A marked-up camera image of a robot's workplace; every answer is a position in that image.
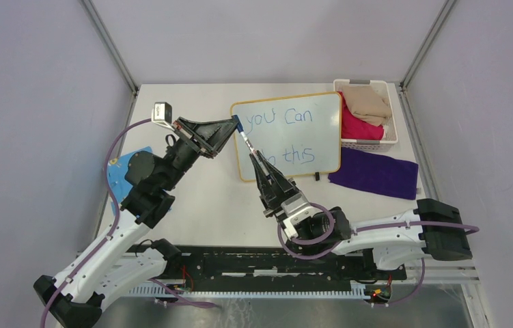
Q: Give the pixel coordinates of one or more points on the blue marker cap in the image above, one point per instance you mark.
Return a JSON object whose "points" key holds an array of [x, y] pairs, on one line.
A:
{"points": [[239, 126]]}

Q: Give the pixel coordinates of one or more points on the white cable duct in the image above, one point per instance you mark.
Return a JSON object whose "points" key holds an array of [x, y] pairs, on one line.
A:
{"points": [[153, 290]]}

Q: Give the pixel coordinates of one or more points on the beige cloth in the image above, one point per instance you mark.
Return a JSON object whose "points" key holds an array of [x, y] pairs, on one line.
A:
{"points": [[365, 104]]}

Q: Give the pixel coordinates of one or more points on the blue patterned cloth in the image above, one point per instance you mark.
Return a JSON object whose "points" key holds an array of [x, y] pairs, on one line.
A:
{"points": [[116, 171]]}

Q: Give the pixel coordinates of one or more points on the purple cloth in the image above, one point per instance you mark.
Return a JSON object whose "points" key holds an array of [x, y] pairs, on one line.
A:
{"points": [[377, 174]]}

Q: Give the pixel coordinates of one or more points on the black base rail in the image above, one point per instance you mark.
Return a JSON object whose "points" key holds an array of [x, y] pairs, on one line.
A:
{"points": [[269, 269]]}

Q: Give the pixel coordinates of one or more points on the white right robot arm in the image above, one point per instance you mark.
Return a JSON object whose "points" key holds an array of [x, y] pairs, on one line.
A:
{"points": [[309, 231]]}

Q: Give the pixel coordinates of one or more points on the pink cloth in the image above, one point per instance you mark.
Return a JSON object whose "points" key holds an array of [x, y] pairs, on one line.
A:
{"points": [[354, 128]]}

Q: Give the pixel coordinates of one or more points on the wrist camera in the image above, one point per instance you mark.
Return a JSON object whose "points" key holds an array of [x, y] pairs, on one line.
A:
{"points": [[293, 212], [162, 115]]}

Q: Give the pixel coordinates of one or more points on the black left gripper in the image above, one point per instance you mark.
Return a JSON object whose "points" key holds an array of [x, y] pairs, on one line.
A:
{"points": [[210, 135]]}

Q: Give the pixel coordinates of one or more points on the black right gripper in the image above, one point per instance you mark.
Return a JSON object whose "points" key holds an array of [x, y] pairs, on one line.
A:
{"points": [[270, 198]]}

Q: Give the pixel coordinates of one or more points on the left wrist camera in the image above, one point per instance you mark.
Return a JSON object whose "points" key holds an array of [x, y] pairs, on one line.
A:
{"points": [[162, 115]]}

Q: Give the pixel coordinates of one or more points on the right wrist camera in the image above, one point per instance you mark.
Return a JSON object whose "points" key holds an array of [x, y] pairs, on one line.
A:
{"points": [[293, 212]]}

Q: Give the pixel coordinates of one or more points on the white plastic basket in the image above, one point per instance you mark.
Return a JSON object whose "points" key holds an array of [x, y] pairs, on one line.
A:
{"points": [[390, 138]]}

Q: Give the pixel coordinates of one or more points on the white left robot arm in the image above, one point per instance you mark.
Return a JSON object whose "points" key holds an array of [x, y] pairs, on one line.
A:
{"points": [[78, 295]]}

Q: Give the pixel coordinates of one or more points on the yellow framed whiteboard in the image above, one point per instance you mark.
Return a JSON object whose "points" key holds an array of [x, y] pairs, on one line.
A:
{"points": [[299, 135]]}

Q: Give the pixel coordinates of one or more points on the blue whiteboard marker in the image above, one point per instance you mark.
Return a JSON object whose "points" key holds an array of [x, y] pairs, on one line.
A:
{"points": [[248, 142]]}

